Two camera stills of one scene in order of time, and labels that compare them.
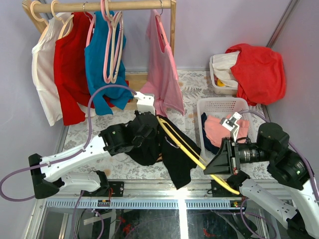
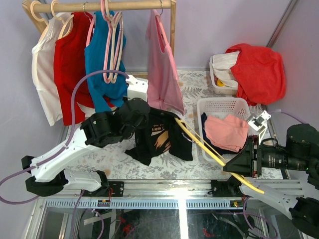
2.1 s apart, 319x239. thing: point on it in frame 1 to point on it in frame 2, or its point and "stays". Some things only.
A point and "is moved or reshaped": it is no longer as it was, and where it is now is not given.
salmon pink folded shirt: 215,131 stays
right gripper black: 227,157 to 245,162
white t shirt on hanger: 43,58 stays
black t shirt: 166,149 is moved or reshaped
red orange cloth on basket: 260,72 stays
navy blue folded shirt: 212,149 stays
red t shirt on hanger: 72,72 stays
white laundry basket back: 220,90 stays
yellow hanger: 191,158 to 237,178
